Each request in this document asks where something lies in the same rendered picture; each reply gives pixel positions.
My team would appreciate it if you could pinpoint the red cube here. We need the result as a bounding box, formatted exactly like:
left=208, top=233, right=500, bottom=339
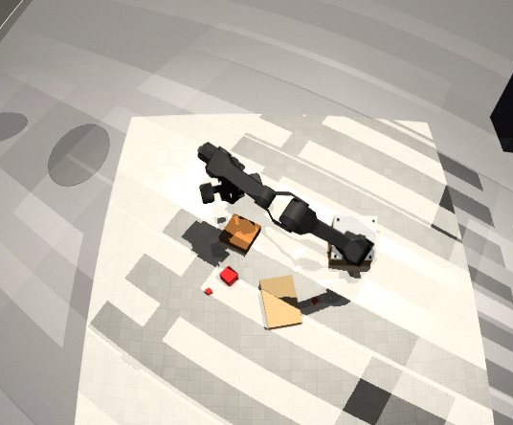
left=220, top=265, right=238, bottom=286

